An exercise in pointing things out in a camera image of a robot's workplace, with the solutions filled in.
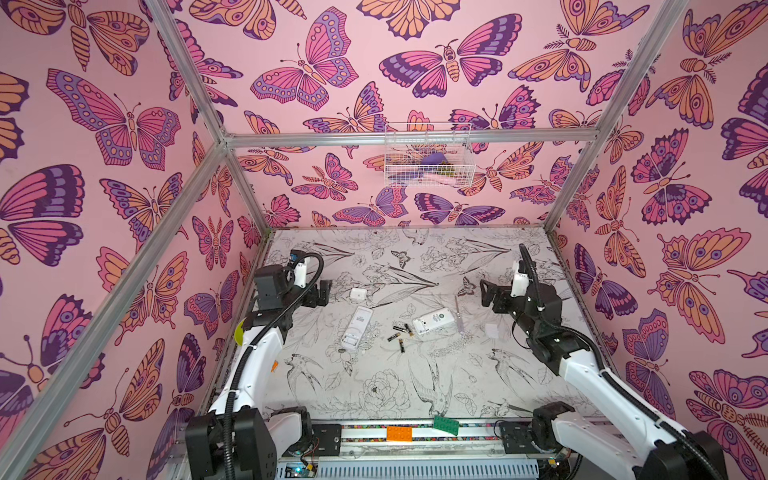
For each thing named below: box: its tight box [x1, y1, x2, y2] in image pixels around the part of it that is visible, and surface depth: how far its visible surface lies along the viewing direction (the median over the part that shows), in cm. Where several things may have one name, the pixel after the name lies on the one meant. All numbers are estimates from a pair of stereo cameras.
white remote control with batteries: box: [341, 306, 373, 349], surface depth 94 cm
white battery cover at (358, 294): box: [350, 288, 367, 302], surface depth 103 cm
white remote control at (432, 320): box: [412, 307, 455, 335], surface depth 96 cm
